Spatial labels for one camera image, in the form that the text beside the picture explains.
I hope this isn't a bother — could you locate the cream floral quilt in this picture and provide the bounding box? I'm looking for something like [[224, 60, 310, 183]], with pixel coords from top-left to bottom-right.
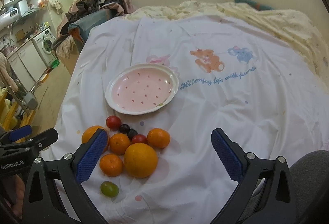
[[124, 0, 328, 86]]

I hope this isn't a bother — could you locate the pink strawberry ceramic plate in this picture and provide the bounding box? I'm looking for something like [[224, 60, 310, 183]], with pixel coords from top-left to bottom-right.
[[105, 63, 179, 116]]

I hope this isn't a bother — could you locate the white cartoon bed sheet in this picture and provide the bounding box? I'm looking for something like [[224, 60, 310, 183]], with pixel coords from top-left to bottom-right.
[[42, 16, 328, 223]]

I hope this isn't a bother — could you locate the large orange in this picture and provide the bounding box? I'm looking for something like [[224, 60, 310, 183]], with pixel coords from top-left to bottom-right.
[[124, 143, 158, 178], [81, 125, 110, 153]]

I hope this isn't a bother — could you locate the white washing machine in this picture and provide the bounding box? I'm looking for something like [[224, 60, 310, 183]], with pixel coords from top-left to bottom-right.
[[32, 27, 56, 67]]

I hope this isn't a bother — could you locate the teal pillow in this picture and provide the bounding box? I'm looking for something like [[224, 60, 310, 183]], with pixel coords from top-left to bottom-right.
[[234, 0, 274, 11]]

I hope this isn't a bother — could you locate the red cherry tomato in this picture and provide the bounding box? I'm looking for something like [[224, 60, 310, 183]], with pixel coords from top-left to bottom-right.
[[132, 134, 148, 144], [105, 115, 122, 131]]

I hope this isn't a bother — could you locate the white kitchen cabinet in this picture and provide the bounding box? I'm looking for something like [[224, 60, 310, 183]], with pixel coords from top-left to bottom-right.
[[8, 40, 47, 91]]

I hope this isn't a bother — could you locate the mandarin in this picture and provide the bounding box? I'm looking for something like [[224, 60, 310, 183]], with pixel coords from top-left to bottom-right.
[[109, 133, 131, 155], [147, 128, 171, 149], [99, 153, 123, 177]]

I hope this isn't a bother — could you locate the yellow wooden rack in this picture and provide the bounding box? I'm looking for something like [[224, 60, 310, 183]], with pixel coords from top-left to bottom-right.
[[1, 88, 36, 135]]

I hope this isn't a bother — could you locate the green tomato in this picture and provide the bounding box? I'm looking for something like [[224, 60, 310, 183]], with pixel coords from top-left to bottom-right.
[[100, 181, 119, 198]]

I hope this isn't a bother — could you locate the pile of clothes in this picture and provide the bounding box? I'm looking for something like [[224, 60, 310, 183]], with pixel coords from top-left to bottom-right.
[[52, 0, 137, 51]]

